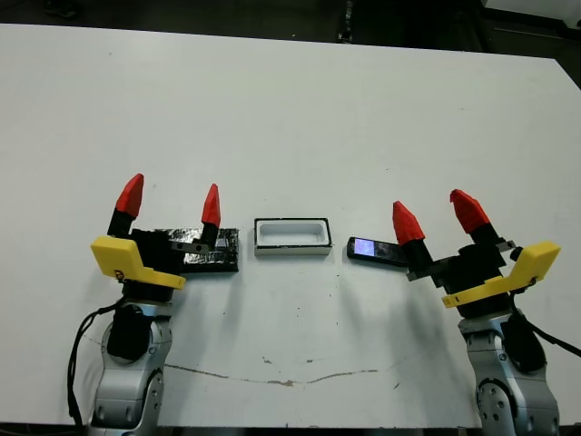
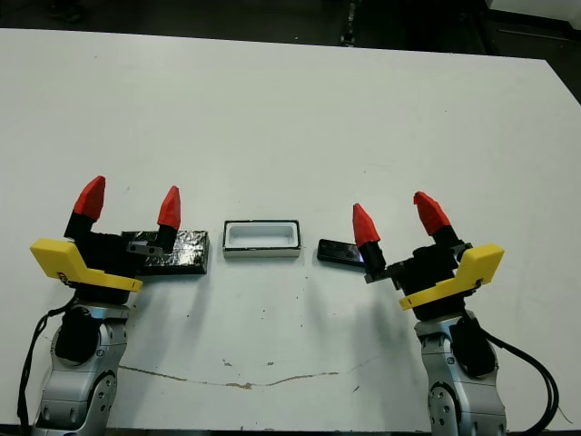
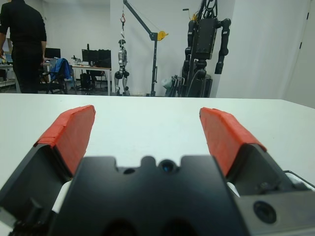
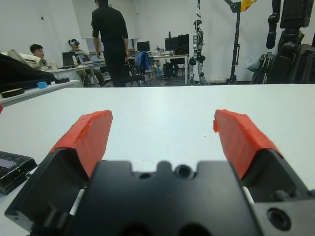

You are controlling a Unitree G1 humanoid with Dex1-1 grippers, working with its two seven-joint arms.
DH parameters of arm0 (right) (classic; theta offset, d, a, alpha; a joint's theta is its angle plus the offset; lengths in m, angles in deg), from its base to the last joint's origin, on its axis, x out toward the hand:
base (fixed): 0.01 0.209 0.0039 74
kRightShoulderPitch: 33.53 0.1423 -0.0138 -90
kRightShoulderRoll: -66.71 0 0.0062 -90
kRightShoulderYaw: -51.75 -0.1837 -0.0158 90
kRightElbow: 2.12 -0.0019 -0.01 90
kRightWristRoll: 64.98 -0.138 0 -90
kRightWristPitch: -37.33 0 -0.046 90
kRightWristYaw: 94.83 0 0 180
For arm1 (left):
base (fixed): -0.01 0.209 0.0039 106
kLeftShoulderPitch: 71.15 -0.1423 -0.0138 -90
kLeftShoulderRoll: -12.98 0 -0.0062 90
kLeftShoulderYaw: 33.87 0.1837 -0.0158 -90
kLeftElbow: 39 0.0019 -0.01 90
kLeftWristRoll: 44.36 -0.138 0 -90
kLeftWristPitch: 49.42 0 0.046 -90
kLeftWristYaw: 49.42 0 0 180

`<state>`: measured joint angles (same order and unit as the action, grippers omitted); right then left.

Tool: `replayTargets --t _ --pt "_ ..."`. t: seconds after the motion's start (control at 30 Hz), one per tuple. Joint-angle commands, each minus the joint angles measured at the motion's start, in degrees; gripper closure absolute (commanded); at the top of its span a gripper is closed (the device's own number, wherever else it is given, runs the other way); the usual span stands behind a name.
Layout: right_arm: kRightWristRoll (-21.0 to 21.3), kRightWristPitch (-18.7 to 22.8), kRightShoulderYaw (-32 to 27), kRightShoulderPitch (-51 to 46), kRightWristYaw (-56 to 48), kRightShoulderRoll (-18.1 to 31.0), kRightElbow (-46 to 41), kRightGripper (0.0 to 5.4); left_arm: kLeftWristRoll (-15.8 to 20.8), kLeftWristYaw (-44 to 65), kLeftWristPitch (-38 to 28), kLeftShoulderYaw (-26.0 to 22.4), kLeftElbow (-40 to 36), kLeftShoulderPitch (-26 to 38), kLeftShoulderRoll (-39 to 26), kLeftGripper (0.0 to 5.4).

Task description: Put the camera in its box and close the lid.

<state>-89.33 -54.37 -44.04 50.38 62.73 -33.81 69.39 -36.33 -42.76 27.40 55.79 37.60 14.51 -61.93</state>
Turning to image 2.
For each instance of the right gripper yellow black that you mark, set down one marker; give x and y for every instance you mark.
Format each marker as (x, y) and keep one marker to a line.
(431, 277)

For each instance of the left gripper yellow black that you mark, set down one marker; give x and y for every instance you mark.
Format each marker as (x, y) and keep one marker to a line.
(104, 259)

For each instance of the black glossy box lid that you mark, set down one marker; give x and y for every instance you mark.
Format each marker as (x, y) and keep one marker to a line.
(190, 254)

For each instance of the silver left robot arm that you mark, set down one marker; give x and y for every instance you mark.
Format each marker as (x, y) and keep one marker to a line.
(81, 377)

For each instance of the black metal stand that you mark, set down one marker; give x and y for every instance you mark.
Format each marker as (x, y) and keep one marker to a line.
(348, 34)

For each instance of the white cabinet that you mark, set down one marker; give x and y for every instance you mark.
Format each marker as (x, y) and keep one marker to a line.
(535, 6)

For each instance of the white camera box base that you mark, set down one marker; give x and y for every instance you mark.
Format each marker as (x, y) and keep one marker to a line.
(263, 253)

